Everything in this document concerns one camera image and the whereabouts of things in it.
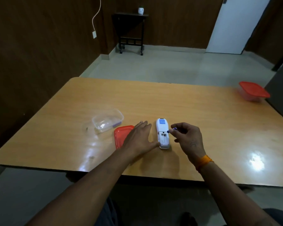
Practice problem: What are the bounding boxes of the white cable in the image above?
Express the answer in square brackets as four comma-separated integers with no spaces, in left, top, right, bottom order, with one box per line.
[92,0,102,33]

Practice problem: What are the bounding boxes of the red plastic lid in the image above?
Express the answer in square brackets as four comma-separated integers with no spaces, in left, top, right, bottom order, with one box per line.
[114,125,135,150]

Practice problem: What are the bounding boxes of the person's dark shoe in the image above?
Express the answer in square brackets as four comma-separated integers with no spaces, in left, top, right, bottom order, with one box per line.
[179,211,198,226]

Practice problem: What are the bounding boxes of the white door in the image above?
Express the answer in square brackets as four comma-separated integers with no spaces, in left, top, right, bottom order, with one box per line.
[205,0,272,55]

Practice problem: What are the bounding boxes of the clear plastic container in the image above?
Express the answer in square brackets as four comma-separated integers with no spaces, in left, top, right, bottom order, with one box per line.
[92,109,125,134]

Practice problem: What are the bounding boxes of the person's left forearm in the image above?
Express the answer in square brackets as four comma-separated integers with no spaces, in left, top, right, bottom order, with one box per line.
[26,148,138,226]

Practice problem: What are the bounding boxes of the dark wooden side table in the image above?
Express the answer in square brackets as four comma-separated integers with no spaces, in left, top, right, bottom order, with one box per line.
[111,12,149,56]

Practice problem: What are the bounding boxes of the orange wristband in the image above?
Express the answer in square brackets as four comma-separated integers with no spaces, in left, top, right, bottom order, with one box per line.
[195,154,215,173]

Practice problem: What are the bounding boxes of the red-lidded plastic container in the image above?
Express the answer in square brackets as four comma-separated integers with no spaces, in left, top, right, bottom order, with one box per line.
[238,81,271,102]

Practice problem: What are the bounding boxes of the person's dark trousers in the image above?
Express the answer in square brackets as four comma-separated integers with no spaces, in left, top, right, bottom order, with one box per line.
[94,198,283,226]

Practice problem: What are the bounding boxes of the person's right forearm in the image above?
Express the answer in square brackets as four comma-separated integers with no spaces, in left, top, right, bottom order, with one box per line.
[199,161,281,226]

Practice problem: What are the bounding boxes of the person's right hand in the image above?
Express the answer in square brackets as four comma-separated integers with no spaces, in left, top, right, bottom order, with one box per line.
[167,122,207,164]

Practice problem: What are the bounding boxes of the white remote control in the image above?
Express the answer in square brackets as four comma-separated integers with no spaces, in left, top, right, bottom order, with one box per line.
[156,118,171,150]

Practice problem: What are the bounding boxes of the dark grey cabinet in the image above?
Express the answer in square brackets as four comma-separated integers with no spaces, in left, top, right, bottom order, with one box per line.
[264,53,283,118]

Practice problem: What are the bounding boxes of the person's left hand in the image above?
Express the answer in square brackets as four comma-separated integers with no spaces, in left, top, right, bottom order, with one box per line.
[121,121,160,161]

